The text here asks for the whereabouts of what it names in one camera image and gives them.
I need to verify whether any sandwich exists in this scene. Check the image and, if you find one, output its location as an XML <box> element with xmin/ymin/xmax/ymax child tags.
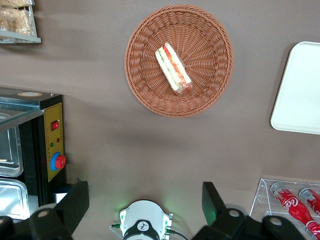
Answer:
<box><xmin>154</xmin><ymin>42</ymin><xmax>193</xmax><ymax>96</ymax></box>

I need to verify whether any thin black cable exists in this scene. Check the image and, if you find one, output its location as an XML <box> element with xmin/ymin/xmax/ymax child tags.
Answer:
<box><xmin>166</xmin><ymin>228</ymin><xmax>189</xmax><ymax>240</ymax></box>

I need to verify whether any steel food pan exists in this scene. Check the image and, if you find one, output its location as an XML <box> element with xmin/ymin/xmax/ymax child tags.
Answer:
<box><xmin>0</xmin><ymin>177</ymin><xmax>29</xmax><ymax>221</ymax></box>
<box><xmin>0</xmin><ymin>112</ymin><xmax>25</xmax><ymax>178</ymax></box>

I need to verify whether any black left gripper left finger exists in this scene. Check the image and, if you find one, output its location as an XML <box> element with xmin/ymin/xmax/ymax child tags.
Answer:
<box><xmin>0</xmin><ymin>181</ymin><xmax>90</xmax><ymax>240</ymax></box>

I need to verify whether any clear acrylic bottle holder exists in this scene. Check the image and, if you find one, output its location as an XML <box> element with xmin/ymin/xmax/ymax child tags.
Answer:
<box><xmin>249</xmin><ymin>177</ymin><xmax>320</xmax><ymax>240</ymax></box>

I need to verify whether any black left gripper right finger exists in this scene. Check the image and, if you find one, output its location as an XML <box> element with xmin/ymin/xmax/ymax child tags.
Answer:
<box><xmin>191</xmin><ymin>181</ymin><xmax>311</xmax><ymax>240</ymax></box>

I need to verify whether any black food warmer cabinet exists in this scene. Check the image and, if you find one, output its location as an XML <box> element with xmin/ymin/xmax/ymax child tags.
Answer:
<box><xmin>0</xmin><ymin>86</ymin><xmax>68</xmax><ymax>221</ymax></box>

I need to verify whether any round brown wicker basket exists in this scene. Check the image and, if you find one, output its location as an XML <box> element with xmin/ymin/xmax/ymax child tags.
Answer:
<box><xmin>124</xmin><ymin>4</ymin><xmax>235</xmax><ymax>118</ymax></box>

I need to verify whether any cream plastic tray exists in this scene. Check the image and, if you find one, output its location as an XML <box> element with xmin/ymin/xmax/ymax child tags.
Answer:
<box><xmin>270</xmin><ymin>41</ymin><xmax>320</xmax><ymax>136</ymax></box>

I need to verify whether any bagged bread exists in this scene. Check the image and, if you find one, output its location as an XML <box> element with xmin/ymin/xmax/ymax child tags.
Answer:
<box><xmin>0</xmin><ymin>0</ymin><xmax>35</xmax><ymax>38</ymax></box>

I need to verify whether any red Coca-Cola bottle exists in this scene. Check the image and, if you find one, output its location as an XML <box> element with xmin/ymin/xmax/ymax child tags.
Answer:
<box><xmin>270</xmin><ymin>182</ymin><xmax>320</xmax><ymax>236</ymax></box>
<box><xmin>298</xmin><ymin>187</ymin><xmax>320</xmax><ymax>217</ymax></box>

